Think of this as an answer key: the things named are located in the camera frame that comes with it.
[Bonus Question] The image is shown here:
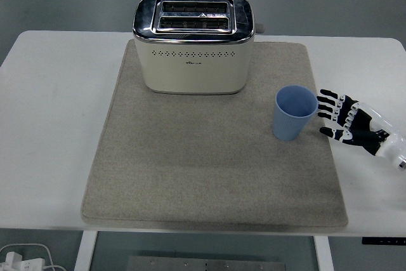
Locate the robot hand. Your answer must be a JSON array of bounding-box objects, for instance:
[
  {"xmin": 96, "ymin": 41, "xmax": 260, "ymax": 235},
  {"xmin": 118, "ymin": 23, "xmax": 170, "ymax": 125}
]
[{"xmin": 316, "ymin": 88, "xmax": 406, "ymax": 168}]

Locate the blue ribbed plastic cup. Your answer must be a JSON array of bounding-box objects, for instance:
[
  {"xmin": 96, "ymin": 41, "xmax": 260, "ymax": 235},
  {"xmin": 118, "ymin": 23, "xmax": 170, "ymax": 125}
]
[{"xmin": 273, "ymin": 84, "xmax": 319, "ymax": 142}]

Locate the black table control panel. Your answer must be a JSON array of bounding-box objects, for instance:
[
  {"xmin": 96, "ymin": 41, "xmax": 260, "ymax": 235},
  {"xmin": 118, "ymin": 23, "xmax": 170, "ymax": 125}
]
[{"xmin": 362, "ymin": 237, "xmax": 406, "ymax": 246}]

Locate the white table leg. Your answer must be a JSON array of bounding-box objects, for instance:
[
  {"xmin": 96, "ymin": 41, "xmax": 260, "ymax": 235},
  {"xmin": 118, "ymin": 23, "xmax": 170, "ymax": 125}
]
[
  {"xmin": 73, "ymin": 230, "xmax": 99, "ymax": 271},
  {"xmin": 312, "ymin": 235, "xmax": 334, "ymax": 271}
]

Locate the beige felt mat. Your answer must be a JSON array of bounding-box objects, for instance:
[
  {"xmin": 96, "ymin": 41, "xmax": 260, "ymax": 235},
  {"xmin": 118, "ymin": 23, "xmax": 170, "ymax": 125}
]
[{"xmin": 81, "ymin": 39, "xmax": 349, "ymax": 232}]

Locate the cream and chrome toaster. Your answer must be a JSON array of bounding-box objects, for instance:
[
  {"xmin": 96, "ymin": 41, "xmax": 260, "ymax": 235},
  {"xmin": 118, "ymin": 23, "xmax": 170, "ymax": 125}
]
[{"xmin": 132, "ymin": 0, "xmax": 265, "ymax": 96}]

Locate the grey metal plate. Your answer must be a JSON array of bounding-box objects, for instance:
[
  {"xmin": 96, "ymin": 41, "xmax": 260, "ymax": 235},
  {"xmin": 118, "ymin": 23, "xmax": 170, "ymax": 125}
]
[{"xmin": 126, "ymin": 255, "xmax": 288, "ymax": 271}]

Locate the white power strip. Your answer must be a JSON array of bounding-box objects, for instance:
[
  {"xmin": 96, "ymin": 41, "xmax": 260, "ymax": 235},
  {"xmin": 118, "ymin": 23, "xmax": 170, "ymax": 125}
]
[{"xmin": 0, "ymin": 251, "xmax": 45, "ymax": 271}]

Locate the white cable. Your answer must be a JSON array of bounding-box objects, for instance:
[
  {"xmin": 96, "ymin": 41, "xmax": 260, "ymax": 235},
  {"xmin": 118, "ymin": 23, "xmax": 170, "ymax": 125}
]
[{"xmin": 0, "ymin": 243, "xmax": 67, "ymax": 271}]

